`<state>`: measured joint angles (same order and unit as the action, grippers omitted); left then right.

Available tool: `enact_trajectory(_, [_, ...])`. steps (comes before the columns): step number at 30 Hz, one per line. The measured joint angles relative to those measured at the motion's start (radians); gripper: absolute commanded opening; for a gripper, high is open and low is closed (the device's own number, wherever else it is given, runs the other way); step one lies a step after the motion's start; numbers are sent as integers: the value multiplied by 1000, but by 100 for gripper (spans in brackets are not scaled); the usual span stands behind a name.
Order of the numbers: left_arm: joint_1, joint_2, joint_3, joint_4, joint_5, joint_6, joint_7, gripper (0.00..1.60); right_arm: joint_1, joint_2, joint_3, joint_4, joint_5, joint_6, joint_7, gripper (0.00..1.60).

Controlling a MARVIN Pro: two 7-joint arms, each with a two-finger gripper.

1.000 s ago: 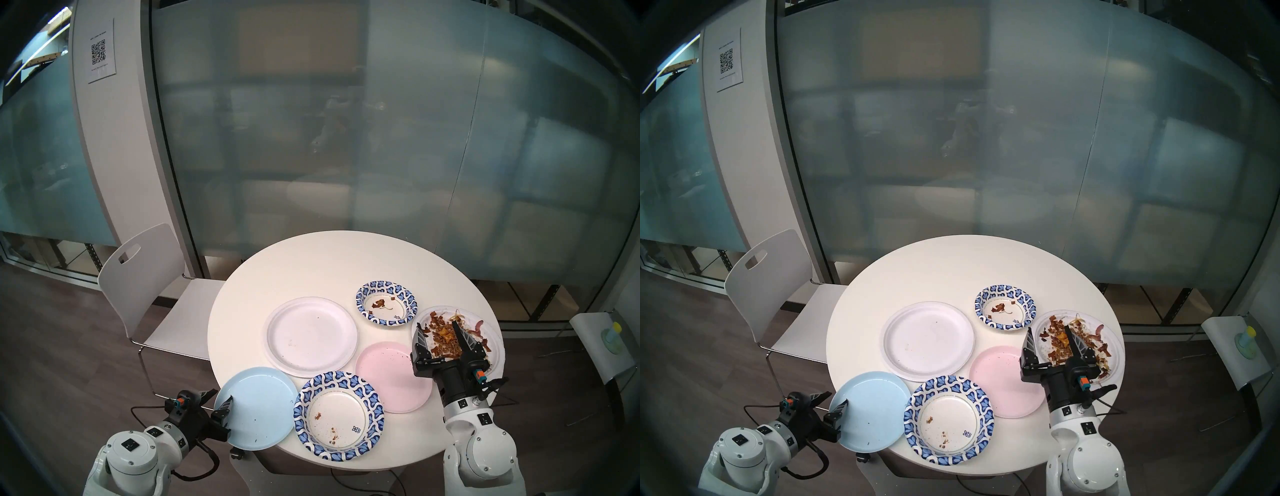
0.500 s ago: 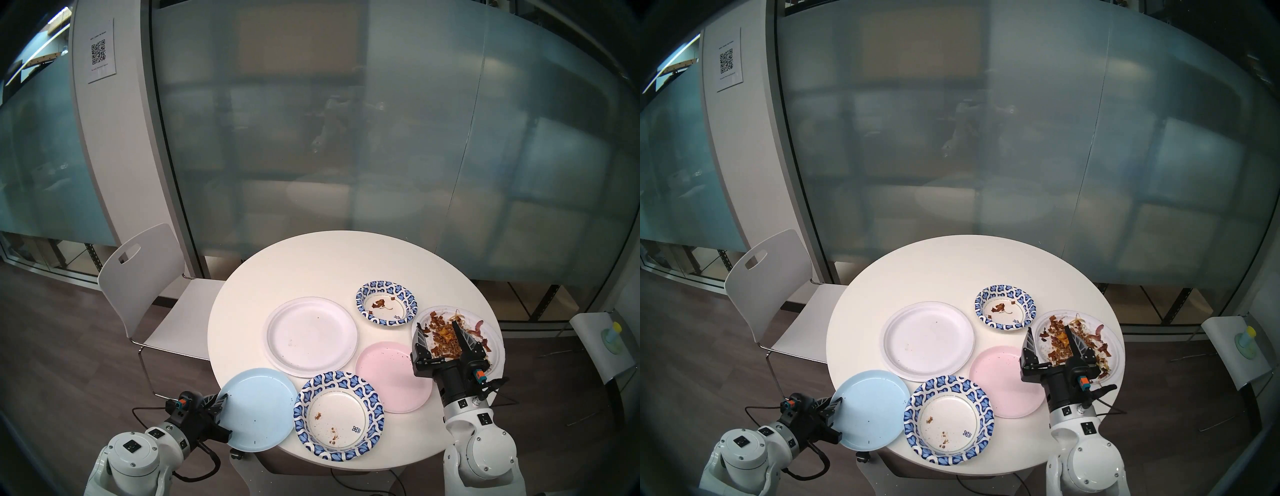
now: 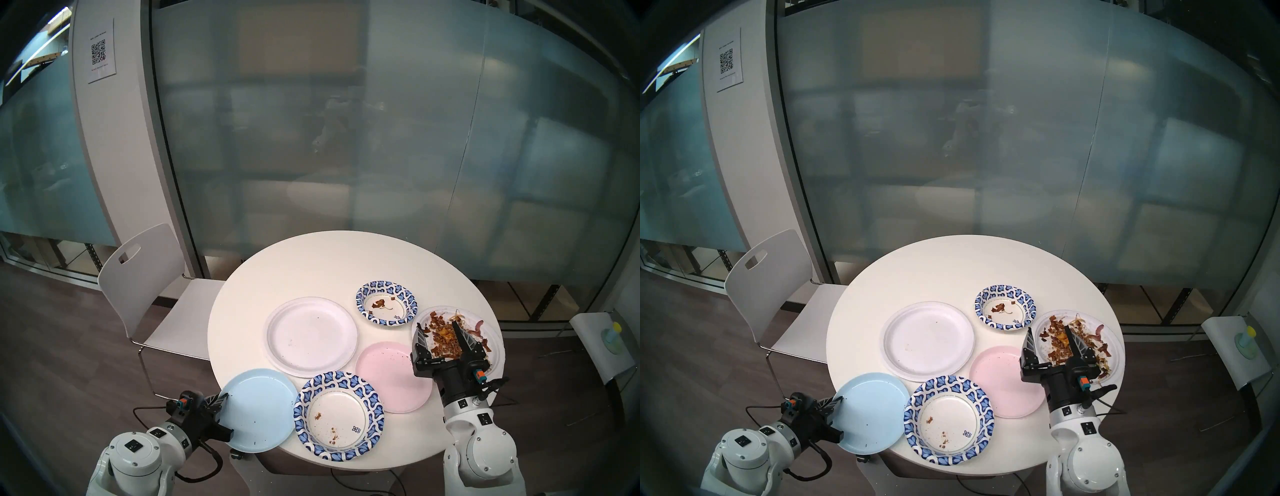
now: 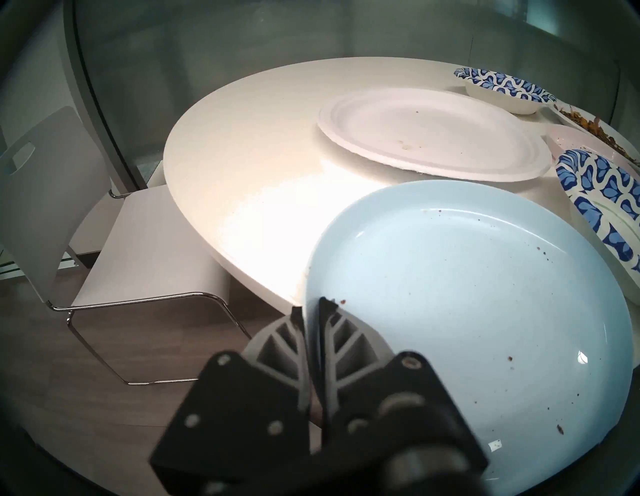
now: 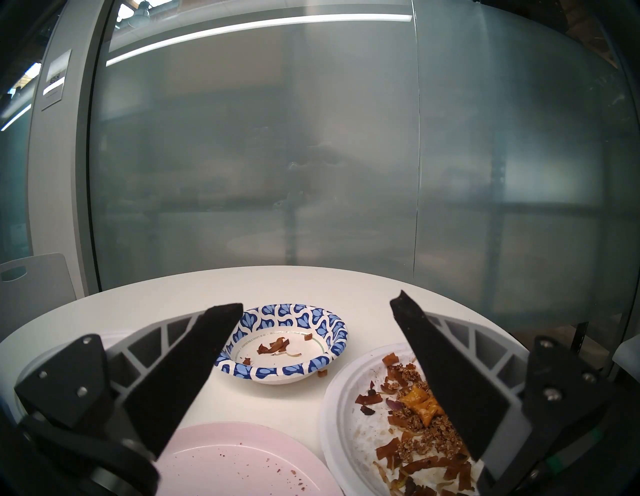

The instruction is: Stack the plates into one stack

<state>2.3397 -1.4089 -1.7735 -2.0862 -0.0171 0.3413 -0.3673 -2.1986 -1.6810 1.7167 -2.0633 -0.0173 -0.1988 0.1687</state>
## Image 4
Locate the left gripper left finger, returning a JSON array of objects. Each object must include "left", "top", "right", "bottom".
[{"left": 150, "top": 306, "right": 322, "bottom": 496}]

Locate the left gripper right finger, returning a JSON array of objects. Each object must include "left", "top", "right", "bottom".
[{"left": 316, "top": 297, "right": 490, "bottom": 481}]

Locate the light blue plate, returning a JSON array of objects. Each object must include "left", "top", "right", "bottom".
[{"left": 304, "top": 180, "right": 633, "bottom": 496}]

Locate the pink plate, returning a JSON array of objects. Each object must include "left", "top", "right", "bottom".
[{"left": 545, "top": 124, "right": 640, "bottom": 181}]

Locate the plain white paper plate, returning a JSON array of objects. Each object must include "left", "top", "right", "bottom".
[{"left": 317, "top": 88, "right": 552, "bottom": 181}]

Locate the large blue patterned paper plate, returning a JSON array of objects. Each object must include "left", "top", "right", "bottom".
[{"left": 556, "top": 148, "right": 640, "bottom": 291}]

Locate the small blue patterned paper bowl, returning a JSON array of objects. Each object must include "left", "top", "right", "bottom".
[{"left": 454, "top": 67, "right": 557, "bottom": 116}]

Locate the brown orange food scraps pile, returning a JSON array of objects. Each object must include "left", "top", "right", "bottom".
[{"left": 560, "top": 107, "right": 640, "bottom": 162}]

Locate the white chair with handle hole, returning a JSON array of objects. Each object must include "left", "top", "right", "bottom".
[{"left": 0, "top": 106, "right": 251, "bottom": 386}]

